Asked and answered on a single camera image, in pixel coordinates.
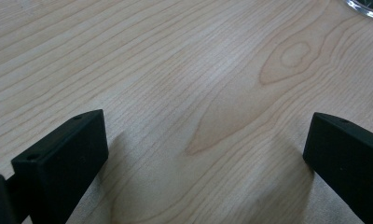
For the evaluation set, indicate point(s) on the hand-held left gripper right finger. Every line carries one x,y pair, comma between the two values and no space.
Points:
349,158

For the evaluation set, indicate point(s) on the clear glass vessel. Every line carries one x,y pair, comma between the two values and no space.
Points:
366,7

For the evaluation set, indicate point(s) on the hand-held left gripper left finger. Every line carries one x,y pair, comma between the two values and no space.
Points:
63,161

